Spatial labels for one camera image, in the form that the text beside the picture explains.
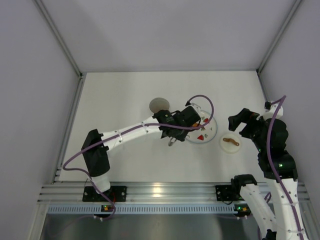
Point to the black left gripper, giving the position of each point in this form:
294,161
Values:
180,133

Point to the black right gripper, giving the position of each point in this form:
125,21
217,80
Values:
249,122

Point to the metal tongs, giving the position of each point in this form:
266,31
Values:
172,141

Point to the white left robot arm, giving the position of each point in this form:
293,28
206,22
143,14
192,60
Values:
98,147

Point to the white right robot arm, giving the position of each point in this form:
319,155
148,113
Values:
283,221

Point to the white cylindrical lunch container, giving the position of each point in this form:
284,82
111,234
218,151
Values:
157,104

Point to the white patterned plate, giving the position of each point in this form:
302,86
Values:
206,134

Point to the white round container lid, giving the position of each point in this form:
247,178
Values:
230,143

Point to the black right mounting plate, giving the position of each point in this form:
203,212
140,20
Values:
227,194

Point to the black mounting plate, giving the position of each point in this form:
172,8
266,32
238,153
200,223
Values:
227,194
115,194

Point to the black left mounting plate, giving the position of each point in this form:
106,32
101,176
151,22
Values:
115,194

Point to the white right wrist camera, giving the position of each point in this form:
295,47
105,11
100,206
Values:
270,109

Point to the slotted cable duct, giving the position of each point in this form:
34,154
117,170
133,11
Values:
126,209

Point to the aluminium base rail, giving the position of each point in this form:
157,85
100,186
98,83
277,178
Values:
136,192

